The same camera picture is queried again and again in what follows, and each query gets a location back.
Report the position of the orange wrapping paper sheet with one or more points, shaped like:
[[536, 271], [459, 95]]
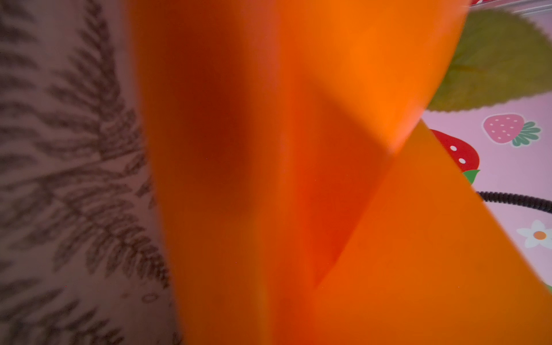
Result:
[[302, 199]]

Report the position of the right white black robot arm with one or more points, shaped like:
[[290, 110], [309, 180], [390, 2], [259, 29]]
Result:
[[525, 201]]

